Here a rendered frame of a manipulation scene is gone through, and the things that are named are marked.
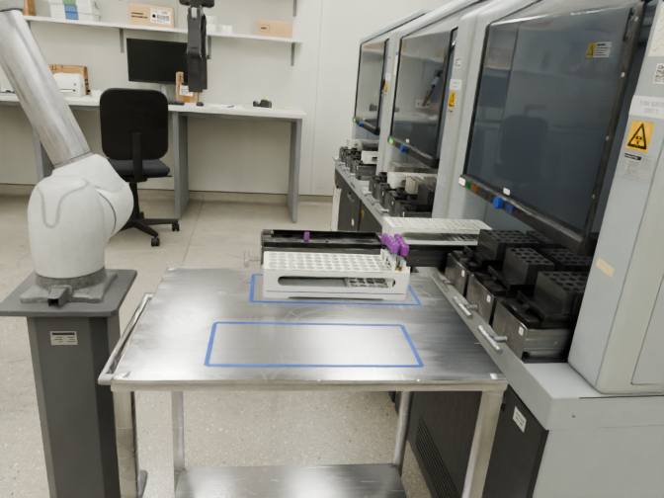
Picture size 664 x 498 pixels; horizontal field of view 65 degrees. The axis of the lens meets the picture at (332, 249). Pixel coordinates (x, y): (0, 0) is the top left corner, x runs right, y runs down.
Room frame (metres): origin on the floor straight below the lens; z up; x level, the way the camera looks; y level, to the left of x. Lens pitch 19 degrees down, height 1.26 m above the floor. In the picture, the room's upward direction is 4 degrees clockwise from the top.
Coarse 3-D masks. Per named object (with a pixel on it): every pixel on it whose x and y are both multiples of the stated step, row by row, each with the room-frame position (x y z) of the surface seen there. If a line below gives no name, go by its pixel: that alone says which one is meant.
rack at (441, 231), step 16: (384, 224) 1.44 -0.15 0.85; (400, 224) 1.40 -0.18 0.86; (416, 224) 1.42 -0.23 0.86; (432, 224) 1.43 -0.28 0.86; (448, 224) 1.44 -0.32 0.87; (464, 224) 1.45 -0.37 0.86; (480, 224) 1.47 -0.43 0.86; (416, 240) 1.38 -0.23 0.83; (432, 240) 1.46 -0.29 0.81; (448, 240) 1.45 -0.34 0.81; (464, 240) 1.43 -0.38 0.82
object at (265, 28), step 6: (258, 24) 4.56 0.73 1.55; (264, 24) 4.57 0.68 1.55; (270, 24) 4.57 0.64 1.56; (276, 24) 4.58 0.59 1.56; (282, 24) 4.59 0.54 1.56; (288, 24) 4.60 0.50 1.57; (258, 30) 4.56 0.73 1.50; (264, 30) 4.57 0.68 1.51; (270, 30) 4.57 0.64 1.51; (276, 30) 4.58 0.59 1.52; (282, 30) 4.59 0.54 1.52; (288, 30) 4.59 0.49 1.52; (264, 36) 4.56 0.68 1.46; (270, 36) 4.57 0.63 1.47; (276, 36) 4.58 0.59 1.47; (282, 36) 4.59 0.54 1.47; (288, 36) 4.59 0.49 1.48
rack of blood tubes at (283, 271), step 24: (264, 264) 0.97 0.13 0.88; (288, 264) 0.98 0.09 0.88; (312, 264) 1.00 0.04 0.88; (336, 264) 1.01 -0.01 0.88; (360, 264) 1.02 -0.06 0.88; (384, 264) 1.03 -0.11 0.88; (264, 288) 0.95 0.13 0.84; (288, 288) 0.96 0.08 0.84; (312, 288) 0.96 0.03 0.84; (336, 288) 0.97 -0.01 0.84; (360, 288) 0.98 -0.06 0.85; (384, 288) 0.99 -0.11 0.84
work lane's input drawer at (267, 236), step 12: (264, 240) 1.31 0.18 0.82; (276, 240) 1.36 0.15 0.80; (288, 240) 1.37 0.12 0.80; (300, 240) 1.38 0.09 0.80; (312, 240) 1.39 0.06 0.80; (324, 240) 1.39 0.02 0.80; (336, 240) 1.40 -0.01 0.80; (348, 240) 1.41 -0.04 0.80; (360, 240) 1.42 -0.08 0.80; (372, 240) 1.43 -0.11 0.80; (300, 252) 1.31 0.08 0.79; (312, 252) 1.31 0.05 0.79; (324, 252) 1.32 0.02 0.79; (336, 252) 1.32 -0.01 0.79; (348, 252) 1.33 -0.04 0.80; (360, 252) 1.34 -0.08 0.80; (372, 252) 1.34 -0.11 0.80; (408, 252) 1.36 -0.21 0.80; (420, 252) 1.36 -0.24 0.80; (432, 252) 1.37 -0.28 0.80; (444, 252) 1.38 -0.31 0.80; (408, 264) 1.36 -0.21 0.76; (420, 264) 1.37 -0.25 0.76; (432, 264) 1.37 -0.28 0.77; (444, 264) 1.38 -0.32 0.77
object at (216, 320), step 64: (192, 320) 0.83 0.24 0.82; (256, 320) 0.85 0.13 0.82; (320, 320) 0.87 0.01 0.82; (384, 320) 0.89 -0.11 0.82; (448, 320) 0.91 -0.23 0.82; (128, 384) 0.64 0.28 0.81; (192, 384) 0.65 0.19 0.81; (256, 384) 0.66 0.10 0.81; (320, 384) 0.67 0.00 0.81; (384, 384) 0.69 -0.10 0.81; (448, 384) 0.70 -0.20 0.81; (128, 448) 0.64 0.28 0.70
